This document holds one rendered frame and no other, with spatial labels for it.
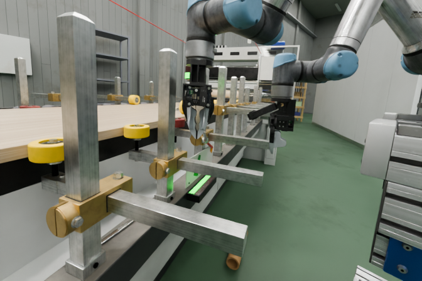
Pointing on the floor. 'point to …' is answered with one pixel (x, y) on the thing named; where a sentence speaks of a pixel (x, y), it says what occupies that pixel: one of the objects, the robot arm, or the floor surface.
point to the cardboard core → (233, 261)
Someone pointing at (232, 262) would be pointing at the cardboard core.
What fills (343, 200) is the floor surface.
